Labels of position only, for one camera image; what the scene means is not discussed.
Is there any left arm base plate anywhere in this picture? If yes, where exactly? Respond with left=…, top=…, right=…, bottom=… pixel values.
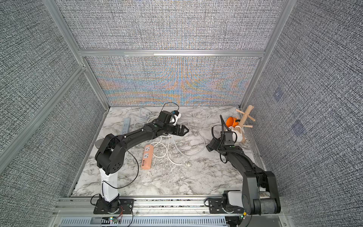
left=93, top=198, right=134, bottom=215

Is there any small metal tin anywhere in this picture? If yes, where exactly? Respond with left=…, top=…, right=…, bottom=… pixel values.
left=95, top=139, right=104, bottom=148

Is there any wooden mug tree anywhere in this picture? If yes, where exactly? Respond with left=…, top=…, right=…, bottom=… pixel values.
left=236, top=105, right=256, bottom=134

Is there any pink power strip white cord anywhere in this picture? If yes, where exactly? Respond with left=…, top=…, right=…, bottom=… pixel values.
left=140, top=133, right=191, bottom=171

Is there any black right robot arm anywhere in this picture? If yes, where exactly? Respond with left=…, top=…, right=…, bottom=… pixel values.
left=206, top=131, right=281, bottom=215

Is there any light blue power strip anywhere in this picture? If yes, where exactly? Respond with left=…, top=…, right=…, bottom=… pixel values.
left=122, top=107, right=154, bottom=136

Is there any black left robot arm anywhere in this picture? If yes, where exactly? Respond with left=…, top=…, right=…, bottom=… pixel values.
left=95, top=111, right=189, bottom=213

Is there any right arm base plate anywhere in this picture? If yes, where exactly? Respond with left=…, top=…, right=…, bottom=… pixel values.
left=204, top=198, right=244, bottom=214

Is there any white mug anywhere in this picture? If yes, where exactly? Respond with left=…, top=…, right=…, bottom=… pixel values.
left=229, top=125, right=246, bottom=143

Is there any orange mug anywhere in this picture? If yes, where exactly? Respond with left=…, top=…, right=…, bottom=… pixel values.
left=225, top=116, right=240, bottom=128

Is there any aluminium front rail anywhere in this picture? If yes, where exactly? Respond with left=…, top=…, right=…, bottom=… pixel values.
left=48, top=195, right=294, bottom=227

